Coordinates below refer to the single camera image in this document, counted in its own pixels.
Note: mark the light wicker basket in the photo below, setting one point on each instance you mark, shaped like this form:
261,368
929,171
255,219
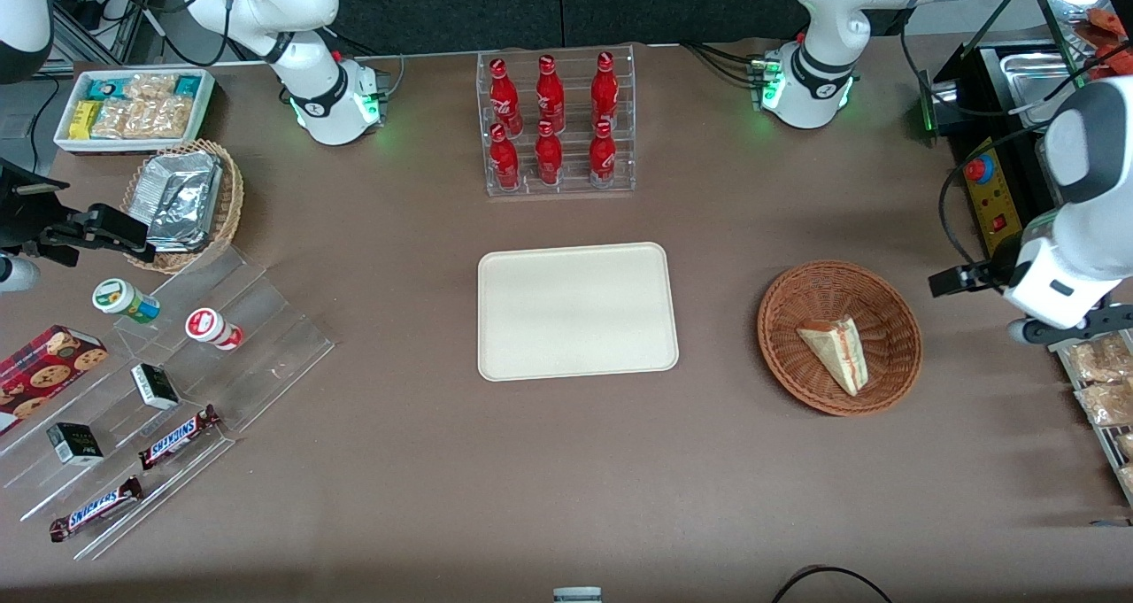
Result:
228,200

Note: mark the clear bag of pastry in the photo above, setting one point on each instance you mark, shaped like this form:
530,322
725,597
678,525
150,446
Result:
1126,444
1106,404
1128,477
1102,359

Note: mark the ribbed silver foil pack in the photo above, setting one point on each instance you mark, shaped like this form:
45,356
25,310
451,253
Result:
173,167

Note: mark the fried food in warmer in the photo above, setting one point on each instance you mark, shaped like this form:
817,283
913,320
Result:
1106,32

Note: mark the red lid white cup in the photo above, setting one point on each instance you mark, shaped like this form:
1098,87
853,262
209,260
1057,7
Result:
209,327

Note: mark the green lid white cup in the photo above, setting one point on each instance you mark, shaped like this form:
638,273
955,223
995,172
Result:
119,298

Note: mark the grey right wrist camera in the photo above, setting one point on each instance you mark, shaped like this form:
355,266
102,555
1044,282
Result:
16,275

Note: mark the triangle sandwich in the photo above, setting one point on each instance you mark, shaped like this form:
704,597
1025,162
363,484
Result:
832,348

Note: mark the clear acrylic stepped stand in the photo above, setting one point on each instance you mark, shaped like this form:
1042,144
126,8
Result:
257,337

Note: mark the small black box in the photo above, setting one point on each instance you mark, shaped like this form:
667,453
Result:
74,444
155,386

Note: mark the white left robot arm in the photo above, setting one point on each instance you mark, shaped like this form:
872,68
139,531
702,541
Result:
819,27

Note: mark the steel warmer pan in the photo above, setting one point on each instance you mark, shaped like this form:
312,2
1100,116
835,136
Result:
1027,85

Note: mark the teal snack packet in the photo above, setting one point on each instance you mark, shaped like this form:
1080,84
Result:
104,88

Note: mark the crinkled silver foil pack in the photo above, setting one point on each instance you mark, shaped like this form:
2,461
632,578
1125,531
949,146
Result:
184,218

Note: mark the small grey device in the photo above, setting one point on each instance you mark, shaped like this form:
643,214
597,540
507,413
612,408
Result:
577,595

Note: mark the brown wicker basket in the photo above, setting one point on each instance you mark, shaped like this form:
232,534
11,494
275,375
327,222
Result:
823,284

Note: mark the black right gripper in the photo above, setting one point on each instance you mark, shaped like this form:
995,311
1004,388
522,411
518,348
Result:
26,221

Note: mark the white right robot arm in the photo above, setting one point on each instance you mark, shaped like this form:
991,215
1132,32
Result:
305,63

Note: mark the yellow snack packet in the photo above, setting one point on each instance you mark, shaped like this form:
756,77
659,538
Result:
83,119

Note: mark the cream plastic tray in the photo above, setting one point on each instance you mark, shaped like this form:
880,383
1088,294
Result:
575,311

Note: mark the white rectangular snack bin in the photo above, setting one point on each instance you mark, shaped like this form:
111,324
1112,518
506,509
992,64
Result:
64,138

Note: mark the tray of packaged snacks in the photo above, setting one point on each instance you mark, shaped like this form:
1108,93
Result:
1075,382

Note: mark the snickers bar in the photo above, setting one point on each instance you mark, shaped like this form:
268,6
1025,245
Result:
177,437
95,509

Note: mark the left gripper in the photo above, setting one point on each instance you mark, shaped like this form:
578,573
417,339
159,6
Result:
993,274

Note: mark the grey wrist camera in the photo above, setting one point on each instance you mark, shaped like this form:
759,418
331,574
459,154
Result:
1031,332
16,275

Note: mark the red emergency stop button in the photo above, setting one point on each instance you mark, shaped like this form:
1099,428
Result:
979,170

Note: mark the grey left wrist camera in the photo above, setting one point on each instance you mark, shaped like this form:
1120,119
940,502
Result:
1031,332

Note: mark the black food warmer cabinet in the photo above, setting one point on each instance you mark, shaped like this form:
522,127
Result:
978,81

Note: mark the clear acrylic bottle rack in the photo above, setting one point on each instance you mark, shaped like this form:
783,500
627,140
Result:
620,178

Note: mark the red cola bottle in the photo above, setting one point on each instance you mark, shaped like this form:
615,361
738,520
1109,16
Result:
549,158
504,98
550,96
605,91
504,162
603,158

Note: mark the clear bag of crackers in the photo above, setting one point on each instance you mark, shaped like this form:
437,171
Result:
146,118

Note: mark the red cookie box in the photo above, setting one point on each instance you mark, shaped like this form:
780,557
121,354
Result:
44,373

